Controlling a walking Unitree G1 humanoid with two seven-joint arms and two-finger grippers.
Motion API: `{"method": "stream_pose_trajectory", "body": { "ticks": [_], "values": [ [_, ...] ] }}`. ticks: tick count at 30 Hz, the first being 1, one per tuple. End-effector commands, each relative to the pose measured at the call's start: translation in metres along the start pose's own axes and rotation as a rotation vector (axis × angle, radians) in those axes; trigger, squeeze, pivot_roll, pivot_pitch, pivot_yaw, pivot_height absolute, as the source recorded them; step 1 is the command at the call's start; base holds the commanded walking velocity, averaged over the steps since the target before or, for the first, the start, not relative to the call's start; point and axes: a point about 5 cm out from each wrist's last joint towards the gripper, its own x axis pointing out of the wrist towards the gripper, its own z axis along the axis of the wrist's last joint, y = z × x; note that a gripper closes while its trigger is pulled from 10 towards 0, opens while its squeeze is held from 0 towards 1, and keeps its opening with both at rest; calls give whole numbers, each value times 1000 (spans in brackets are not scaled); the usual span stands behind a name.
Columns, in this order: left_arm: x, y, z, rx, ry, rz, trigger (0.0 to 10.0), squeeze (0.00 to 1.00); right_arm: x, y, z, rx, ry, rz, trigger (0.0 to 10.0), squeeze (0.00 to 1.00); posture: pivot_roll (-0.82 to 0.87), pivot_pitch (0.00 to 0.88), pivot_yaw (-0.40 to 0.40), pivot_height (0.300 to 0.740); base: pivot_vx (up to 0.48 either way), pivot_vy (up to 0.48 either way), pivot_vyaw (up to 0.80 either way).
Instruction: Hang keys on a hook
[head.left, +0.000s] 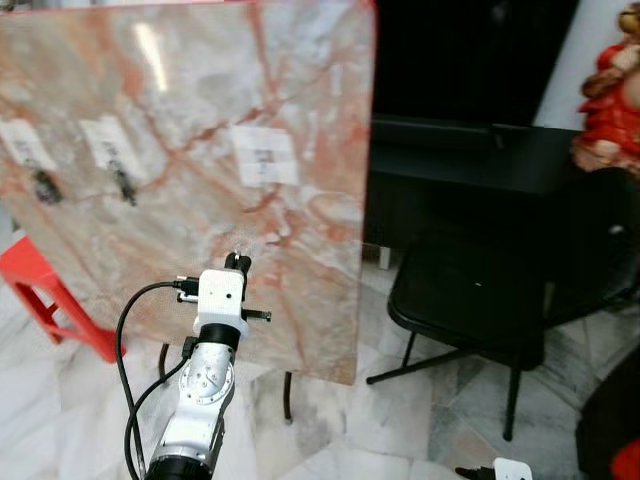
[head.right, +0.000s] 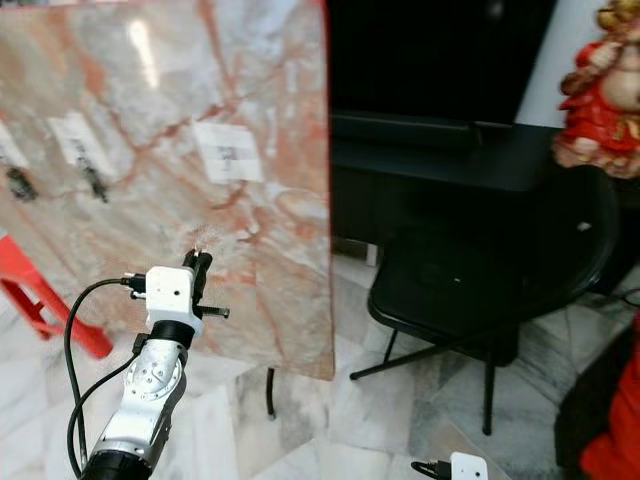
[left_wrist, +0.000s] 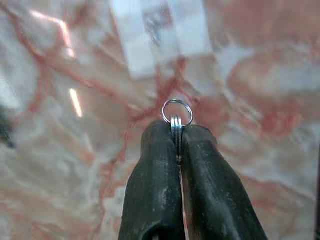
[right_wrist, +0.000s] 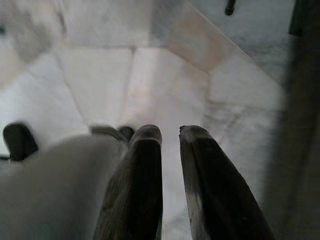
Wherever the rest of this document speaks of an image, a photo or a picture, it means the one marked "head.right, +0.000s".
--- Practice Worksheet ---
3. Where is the key bunch with purple tag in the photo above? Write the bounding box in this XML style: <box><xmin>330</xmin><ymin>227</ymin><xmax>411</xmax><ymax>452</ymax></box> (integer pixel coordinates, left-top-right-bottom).
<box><xmin>7</xmin><ymin>168</ymin><xmax>39</xmax><ymax>201</ymax></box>

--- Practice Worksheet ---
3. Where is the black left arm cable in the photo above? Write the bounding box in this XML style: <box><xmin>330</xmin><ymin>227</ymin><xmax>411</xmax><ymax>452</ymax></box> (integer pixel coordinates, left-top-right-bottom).
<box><xmin>63</xmin><ymin>273</ymin><xmax>151</xmax><ymax>479</ymax></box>

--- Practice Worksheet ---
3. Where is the pink marble board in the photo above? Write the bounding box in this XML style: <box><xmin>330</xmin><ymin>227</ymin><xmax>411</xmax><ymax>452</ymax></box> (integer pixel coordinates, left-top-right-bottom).
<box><xmin>0</xmin><ymin>0</ymin><xmax>336</xmax><ymax>381</ymax></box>

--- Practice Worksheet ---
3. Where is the black chair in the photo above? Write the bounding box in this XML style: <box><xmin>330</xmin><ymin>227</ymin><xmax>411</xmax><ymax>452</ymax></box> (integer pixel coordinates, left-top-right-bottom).
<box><xmin>350</xmin><ymin>165</ymin><xmax>621</xmax><ymax>436</ymax></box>

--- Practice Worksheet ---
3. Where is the black television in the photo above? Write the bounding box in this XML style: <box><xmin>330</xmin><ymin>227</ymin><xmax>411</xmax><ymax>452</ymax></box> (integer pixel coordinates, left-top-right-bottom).
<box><xmin>328</xmin><ymin>0</ymin><xmax>556</xmax><ymax>126</ymax></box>

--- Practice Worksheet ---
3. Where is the red gold figurine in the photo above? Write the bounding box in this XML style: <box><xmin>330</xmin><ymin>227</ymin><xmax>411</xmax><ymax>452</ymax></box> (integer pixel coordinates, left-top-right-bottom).
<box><xmin>555</xmin><ymin>0</ymin><xmax>640</xmax><ymax>179</ymax></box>

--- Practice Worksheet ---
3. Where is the black power plug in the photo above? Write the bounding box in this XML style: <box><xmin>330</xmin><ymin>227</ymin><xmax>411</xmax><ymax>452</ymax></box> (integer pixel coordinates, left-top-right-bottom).
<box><xmin>410</xmin><ymin>458</ymin><xmax>453</xmax><ymax>477</ymax></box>

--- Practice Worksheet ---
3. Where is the dark key bunch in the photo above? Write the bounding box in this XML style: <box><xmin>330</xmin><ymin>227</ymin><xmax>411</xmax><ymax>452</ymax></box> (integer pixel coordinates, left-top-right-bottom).
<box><xmin>82</xmin><ymin>165</ymin><xmax>109</xmax><ymax>203</ymax></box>

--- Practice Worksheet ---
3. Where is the red plastic stool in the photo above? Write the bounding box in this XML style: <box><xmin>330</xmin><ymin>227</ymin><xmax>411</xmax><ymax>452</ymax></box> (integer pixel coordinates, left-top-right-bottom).
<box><xmin>0</xmin><ymin>235</ymin><xmax>113</xmax><ymax>359</ymax></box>

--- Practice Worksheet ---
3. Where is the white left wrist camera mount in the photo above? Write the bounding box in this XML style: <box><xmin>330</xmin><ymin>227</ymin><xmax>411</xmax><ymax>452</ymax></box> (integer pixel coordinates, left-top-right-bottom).
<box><xmin>145</xmin><ymin>265</ymin><xmax>201</xmax><ymax>341</ymax></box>

